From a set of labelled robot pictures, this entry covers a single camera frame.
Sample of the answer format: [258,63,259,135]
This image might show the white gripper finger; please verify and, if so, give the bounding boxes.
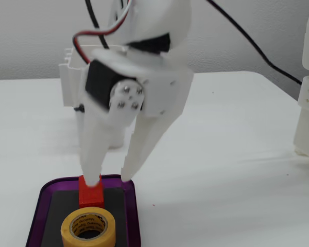
[79,81,146,187]

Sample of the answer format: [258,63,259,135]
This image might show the yellow masking tape roll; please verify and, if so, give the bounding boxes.
[60,207,117,247]

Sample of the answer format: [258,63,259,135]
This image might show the white plastic box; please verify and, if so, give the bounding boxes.
[58,45,128,149]

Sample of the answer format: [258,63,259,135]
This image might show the purple metal tray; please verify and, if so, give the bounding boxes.
[25,174,142,247]

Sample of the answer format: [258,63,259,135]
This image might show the black tray mat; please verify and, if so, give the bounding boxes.
[40,187,127,247]

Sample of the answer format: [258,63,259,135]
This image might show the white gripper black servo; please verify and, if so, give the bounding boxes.
[85,48,194,181]

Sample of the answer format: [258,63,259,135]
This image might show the long black cable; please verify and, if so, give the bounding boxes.
[205,0,303,85]

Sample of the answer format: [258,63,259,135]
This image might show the red white black wire bundle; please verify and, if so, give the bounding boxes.
[72,0,134,64]

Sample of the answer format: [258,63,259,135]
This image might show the red perforated block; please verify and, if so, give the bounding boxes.
[78,174,105,208]

